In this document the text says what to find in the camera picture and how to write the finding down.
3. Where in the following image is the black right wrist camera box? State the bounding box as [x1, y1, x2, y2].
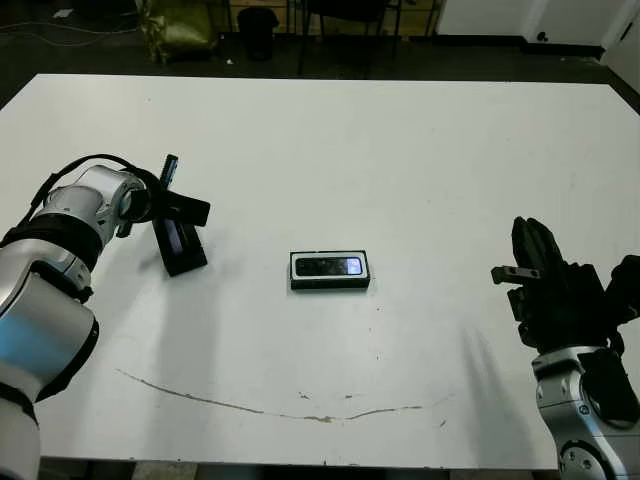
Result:
[602, 254, 640, 322]

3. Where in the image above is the black printed box lid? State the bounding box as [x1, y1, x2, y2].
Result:
[151, 218, 209, 278]

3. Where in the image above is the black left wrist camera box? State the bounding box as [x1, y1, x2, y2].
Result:
[162, 191, 212, 227]

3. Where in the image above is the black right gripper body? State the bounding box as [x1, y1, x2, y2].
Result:
[490, 259, 625, 357]

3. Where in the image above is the black box white insert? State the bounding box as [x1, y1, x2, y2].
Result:
[288, 248, 373, 293]

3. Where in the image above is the black trash bin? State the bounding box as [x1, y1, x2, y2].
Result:
[236, 7, 280, 62]

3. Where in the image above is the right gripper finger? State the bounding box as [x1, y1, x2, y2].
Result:
[510, 216, 540, 274]
[523, 217, 567, 271]

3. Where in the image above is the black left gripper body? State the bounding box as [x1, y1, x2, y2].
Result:
[142, 154, 181, 224]

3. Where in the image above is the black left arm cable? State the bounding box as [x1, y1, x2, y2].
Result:
[29, 153, 166, 221]

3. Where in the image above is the white floor cable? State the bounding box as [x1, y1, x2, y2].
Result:
[0, 20, 137, 49]

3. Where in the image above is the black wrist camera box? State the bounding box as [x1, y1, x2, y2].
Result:
[602, 254, 640, 322]
[162, 191, 212, 227]

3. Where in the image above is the black mesh office chair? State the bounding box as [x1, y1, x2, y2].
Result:
[297, 0, 401, 79]

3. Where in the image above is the white door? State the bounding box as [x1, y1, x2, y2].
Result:
[602, 0, 640, 96]

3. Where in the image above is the yellow green plastic bag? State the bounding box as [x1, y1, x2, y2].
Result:
[138, 0, 221, 64]

